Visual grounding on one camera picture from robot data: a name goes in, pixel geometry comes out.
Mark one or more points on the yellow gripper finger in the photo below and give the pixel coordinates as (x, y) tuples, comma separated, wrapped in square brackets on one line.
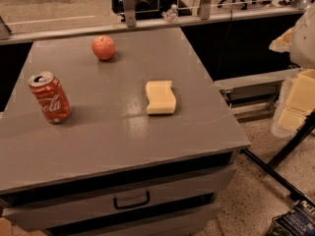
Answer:
[(295, 103), (282, 43)]

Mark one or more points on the yellow sponge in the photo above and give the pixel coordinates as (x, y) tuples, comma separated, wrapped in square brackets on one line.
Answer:
[(160, 97)]

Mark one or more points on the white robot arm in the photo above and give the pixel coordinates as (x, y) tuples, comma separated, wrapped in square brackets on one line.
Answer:
[(302, 47)]

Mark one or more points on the red apple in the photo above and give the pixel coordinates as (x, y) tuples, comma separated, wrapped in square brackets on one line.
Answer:
[(103, 47)]

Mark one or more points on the grey side shelf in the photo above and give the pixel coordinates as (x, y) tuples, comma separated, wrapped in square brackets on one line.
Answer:
[(254, 85)]

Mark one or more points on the black tripod stand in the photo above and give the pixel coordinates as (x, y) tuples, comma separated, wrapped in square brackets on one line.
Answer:
[(270, 167)]

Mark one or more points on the clear plastic water bottle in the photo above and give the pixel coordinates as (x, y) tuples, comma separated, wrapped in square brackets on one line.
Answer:
[(171, 15)]

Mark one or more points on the dark printed bag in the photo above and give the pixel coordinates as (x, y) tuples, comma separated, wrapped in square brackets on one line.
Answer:
[(299, 221)]

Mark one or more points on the grey drawer cabinet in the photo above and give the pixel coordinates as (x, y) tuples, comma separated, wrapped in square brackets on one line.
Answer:
[(62, 178)]

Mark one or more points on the red Coca-Cola can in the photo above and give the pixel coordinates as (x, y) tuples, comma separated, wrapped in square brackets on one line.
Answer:
[(50, 96)]

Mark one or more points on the grey metal rail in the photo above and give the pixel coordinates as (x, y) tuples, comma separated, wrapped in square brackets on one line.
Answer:
[(31, 20)]

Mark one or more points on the black drawer handle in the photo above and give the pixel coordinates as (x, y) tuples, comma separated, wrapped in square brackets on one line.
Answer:
[(131, 199)]

